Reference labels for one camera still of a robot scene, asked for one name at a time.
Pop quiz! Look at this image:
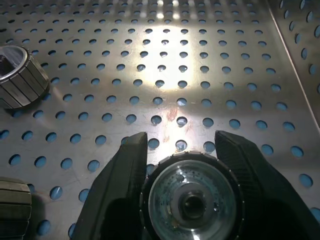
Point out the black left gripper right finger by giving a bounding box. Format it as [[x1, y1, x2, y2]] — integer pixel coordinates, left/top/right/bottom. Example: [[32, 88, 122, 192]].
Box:
[[214, 129, 320, 240]]

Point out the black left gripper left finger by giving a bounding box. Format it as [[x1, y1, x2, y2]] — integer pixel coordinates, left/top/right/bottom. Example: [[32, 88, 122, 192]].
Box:
[[70, 131, 149, 240]]

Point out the ribbed metal roller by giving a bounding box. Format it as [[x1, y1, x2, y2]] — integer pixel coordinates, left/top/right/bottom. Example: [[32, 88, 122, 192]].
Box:
[[139, 150, 245, 240], [0, 45, 49, 109], [0, 176, 33, 240]]

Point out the perforated steel tray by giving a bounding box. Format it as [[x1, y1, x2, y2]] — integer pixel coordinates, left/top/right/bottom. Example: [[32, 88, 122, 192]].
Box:
[[0, 0, 320, 240]]

